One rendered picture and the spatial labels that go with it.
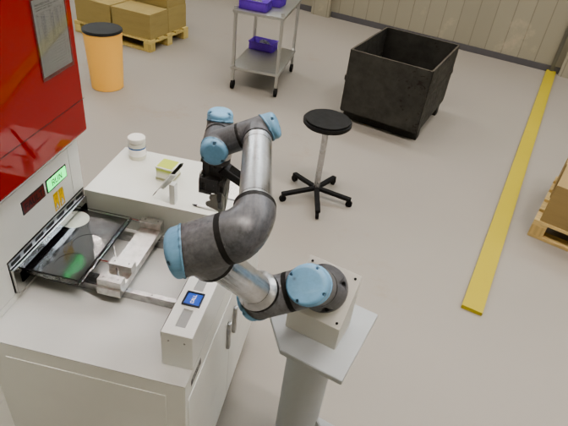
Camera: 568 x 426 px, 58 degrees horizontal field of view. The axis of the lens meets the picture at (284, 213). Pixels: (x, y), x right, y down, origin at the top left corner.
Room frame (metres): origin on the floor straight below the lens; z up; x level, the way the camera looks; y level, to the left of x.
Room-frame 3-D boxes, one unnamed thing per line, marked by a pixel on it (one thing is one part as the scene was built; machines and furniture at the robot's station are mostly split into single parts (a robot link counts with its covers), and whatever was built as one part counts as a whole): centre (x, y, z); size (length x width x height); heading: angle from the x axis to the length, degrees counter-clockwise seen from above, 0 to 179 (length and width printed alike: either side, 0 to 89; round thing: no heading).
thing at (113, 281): (1.17, 0.52, 0.89); 0.08 x 0.03 x 0.03; 83
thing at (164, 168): (1.70, 0.47, 1.00); 0.07 x 0.07 x 0.07; 78
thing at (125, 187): (1.68, 0.42, 0.89); 0.62 x 0.35 x 0.14; 83
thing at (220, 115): (1.33, 0.22, 1.40); 0.09 x 0.08 x 0.11; 3
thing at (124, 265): (1.25, 0.51, 0.89); 0.08 x 0.03 x 0.03; 83
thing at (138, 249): (1.32, 0.50, 0.87); 0.36 x 0.08 x 0.03; 173
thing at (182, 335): (1.20, 0.22, 0.89); 0.55 x 0.09 x 0.14; 173
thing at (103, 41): (4.62, 1.85, 0.28); 0.36 x 0.35 x 0.56; 154
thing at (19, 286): (1.33, 0.78, 0.89); 0.44 x 0.02 x 0.10; 173
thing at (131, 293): (1.19, 0.53, 0.84); 0.50 x 0.02 x 0.03; 83
